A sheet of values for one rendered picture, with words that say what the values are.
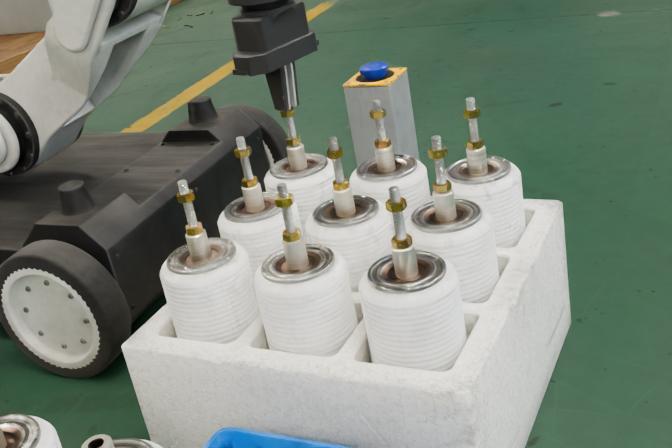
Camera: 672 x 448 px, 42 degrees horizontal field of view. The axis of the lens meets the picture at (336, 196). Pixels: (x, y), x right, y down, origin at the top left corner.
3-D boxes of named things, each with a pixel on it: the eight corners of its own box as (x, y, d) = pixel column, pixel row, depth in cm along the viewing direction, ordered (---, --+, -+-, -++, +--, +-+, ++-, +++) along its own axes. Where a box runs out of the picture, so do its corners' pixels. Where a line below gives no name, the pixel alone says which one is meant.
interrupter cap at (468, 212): (487, 230, 89) (486, 223, 89) (413, 240, 90) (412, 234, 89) (477, 199, 96) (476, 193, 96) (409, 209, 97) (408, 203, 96)
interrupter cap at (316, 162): (265, 167, 116) (264, 162, 115) (319, 153, 117) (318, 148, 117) (277, 186, 109) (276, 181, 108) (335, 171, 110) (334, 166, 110)
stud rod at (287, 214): (292, 255, 87) (278, 187, 84) (289, 252, 88) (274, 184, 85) (301, 252, 88) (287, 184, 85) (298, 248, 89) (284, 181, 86)
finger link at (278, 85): (275, 107, 110) (265, 60, 108) (294, 109, 108) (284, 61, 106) (267, 112, 109) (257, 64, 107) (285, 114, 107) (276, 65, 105)
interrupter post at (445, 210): (459, 222, 92) (455, 194, 90) (436, 225, 92) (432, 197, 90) (456, 212, 94) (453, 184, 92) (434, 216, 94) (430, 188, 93)
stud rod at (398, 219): (412, 259, 82) (401, 187, 79) (403, 263, 82) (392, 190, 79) (406, 256, 83) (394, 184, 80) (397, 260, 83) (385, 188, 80)
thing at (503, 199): (549, 300, 108) (537, 165, 101) (493, 334, 103) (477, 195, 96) (493, 275, 115) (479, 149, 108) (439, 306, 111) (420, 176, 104)
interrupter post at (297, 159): (288, 168, 114) (283, 145, 112) (306, 164, 114) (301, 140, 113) (292, 174, 112) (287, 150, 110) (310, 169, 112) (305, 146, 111)
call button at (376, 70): (356, 84, 121) (354, 70, 121) (368, 75, 125) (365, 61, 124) (383, 83, 120) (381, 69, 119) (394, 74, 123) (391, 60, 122)
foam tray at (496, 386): (160, 475, 101) (118, 345, 94) (309, 297, 132) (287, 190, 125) (489, 547, 84) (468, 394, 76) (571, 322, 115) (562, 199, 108)
